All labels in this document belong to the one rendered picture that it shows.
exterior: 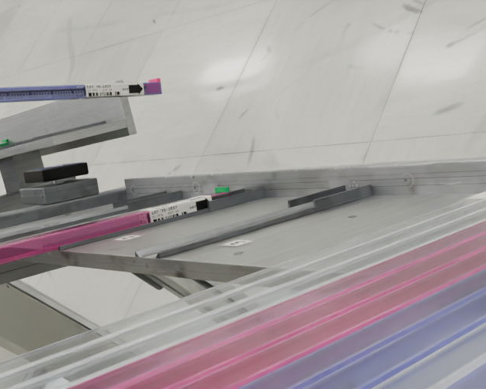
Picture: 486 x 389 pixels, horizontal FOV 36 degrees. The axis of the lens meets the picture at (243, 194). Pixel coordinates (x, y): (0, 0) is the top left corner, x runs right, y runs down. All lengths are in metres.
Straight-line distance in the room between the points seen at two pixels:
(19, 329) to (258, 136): 1.18
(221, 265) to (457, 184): 0.19
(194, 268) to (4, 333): 0.58
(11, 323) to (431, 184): 0.59
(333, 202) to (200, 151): 1.66
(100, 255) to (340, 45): 1.63
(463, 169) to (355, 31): 1.56
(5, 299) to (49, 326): 0.07
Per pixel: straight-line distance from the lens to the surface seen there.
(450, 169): 0.51
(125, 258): 0.45
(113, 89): 0.68
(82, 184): 0.75
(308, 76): 2.04
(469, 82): 1.69
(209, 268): 0.39
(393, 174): 0.54
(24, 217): 0.73
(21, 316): 0.97
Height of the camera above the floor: 1.09
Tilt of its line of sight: 35 degrees down
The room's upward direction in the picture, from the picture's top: 50 degrees counter-clockwise
